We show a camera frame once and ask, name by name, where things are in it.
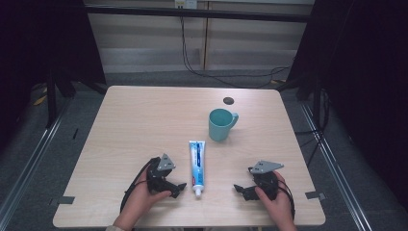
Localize black floor cables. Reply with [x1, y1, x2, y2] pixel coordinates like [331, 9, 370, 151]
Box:
[293, 89, 333, 168]

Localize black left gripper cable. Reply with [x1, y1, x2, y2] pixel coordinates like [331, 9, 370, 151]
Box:
[119, 156, 161, 214]

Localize white and blue toothpaste tube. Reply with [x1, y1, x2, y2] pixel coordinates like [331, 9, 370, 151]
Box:
[189, 140, 207, 198]

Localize black metal stand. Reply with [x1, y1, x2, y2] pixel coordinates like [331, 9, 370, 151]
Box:
[45, 68, 60, 130]

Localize dark curtain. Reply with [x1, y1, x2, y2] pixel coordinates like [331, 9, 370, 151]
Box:
[286, 0, 408, 211]
[0, 0, 108, 153]

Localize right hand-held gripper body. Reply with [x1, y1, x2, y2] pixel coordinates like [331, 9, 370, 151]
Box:
[247, 160, 285, 202]

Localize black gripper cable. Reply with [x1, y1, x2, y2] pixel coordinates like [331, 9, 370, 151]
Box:
[276, 178, 296, 220]
[119, 156, 161, 214]

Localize metal floor rail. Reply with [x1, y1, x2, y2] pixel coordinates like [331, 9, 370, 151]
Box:
[0, 97, 73, 227]
[299, 101, 375, 231]

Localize white wall socket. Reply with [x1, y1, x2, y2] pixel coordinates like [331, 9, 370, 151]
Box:
[174, 0, 198, 10]

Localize black hanging wall cable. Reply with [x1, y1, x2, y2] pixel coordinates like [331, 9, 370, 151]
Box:
[179, 14, 292, 90]

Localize teal plastic cup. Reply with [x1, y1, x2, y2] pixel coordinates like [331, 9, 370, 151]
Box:
[208, 108, 240, 142]

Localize person's left hand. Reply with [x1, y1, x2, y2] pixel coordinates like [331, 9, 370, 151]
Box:
[118, 168, 172, 225]

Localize person's right hand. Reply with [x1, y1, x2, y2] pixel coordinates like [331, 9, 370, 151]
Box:
[254, 170, 296, 225]

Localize grey tape piece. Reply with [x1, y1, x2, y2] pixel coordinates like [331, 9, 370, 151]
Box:
[48, 195, 76, 206]
[304, 191, 327, 201]

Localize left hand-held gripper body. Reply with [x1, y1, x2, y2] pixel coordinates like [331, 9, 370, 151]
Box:
[146, 153, 177, 194]

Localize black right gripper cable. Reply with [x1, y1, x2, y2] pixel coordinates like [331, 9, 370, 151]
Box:
[276, 178, 296, 220]

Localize black horizontal bar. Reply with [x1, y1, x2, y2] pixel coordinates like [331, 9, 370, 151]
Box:
[84, 4, 313, 24]

